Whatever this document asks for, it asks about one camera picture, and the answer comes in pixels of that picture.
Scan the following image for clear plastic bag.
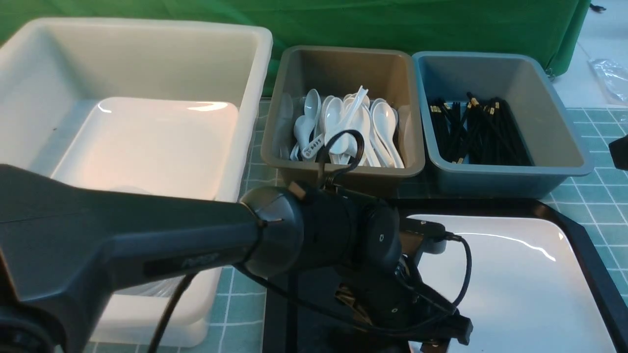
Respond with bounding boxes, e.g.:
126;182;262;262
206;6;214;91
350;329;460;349
588;59;628;106

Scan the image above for brown plastic bin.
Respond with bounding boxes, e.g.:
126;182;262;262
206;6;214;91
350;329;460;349
261;46;425;198

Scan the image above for green cloth backdrop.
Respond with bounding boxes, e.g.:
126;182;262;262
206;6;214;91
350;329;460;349
0;0;590;96

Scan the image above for green checkered table mat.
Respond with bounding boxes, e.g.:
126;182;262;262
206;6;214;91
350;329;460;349
85;98;627;353

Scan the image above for blue-grey plastic bin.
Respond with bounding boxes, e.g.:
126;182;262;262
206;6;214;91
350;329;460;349
413;51;594;199

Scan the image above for white ceramic soup spoon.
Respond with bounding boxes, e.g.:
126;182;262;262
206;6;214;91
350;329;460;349
323;86;368;154

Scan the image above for white square rice plate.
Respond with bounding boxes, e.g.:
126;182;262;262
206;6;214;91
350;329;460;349
413;214;615;353

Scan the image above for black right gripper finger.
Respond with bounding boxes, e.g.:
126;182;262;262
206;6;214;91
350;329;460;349
608;135;628;171

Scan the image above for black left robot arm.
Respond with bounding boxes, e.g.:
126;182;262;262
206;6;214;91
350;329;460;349
1;164;473;353

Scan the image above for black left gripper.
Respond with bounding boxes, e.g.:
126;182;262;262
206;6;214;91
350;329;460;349
335;264;473;346

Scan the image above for stack of white square plates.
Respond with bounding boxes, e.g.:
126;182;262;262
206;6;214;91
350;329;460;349
51;98;242;202

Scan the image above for large white plastic tub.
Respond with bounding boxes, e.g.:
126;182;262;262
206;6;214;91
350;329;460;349
1;18;273;347

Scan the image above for pile of white spoons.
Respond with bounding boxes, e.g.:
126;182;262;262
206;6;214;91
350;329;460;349
280;89;405;169

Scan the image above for black serving tray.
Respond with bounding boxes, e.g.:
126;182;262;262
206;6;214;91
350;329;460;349
261;199;628;353

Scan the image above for pile of black chopsticks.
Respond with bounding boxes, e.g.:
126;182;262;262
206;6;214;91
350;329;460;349
428;93;534;167

